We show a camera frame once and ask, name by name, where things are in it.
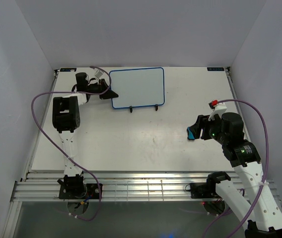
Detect blue framed whiteboard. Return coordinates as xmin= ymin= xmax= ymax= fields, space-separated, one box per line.
xmin=109 ymin=67 xmax=165 ymax=109

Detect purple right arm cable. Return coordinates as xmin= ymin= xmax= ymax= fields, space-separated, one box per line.
xmin=180 ymin=99 xmax=270 ymax=238

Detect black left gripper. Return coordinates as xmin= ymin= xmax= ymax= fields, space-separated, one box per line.
xmin=87 ymin=79 xmax=119 ymax=100

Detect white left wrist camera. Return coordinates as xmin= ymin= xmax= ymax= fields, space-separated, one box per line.
xmin=94 ymin=69 xmax=104 ymax=79

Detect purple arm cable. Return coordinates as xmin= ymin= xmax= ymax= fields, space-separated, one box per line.
xmin=180 ymin=99 xmax=270 ymax=238
xmin=31 ymin=65 xmax=112 ymax=222

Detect black wire whiteboard stand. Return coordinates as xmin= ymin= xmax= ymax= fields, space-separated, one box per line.
xmin=128 ymin=104 xmax=159 ymax=113

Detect aluminium extrusion frame rail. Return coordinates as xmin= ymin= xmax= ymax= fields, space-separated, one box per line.
xmin=10 ymin=171 xmax=281 ymax=203

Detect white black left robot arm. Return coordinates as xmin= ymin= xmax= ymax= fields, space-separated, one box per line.
xmin=52 ymin=69 xmax=119 ymax=198

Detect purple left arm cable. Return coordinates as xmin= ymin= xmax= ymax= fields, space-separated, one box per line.
xmin=31 ymin=65 xmax=112 ymax=222

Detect left black corner label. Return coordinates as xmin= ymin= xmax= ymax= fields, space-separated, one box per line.
xmin=60 ymin=67 xmax=77 ymax=72

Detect black corner label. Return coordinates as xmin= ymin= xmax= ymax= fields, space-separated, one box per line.
xmin=207 ymin=67 xmax=224 ymax=71
xmin=60 ymin=67 xmax=77 ymax=72

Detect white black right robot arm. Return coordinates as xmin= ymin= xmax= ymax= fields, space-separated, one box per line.
xmin=187 ymin=113 xmax=282 ymax=238

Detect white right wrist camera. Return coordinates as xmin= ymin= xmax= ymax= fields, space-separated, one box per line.
xmin=208 ymin=100 xmax=227 ymax=121

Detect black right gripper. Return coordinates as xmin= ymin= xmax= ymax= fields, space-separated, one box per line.
xmin=188 ymin=112 xmax=228 ymax=145

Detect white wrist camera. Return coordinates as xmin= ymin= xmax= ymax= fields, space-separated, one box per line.
xmin=94 ymin=69 xmax=104 ymax=79
xmin=208 ymin=100 xmax=227 ymax=121

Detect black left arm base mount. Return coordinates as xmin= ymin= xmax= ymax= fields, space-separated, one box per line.
xmin=58 ymin=183 xmax=103 ymax=200

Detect right black corner label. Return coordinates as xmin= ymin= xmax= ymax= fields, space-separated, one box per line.
xmin=207 ymin=67 xmax=224 ymax=71

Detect blue black whiteboard eraser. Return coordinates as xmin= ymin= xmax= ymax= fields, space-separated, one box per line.
xmin=186 ymin=127 xmax=195 ymax=141

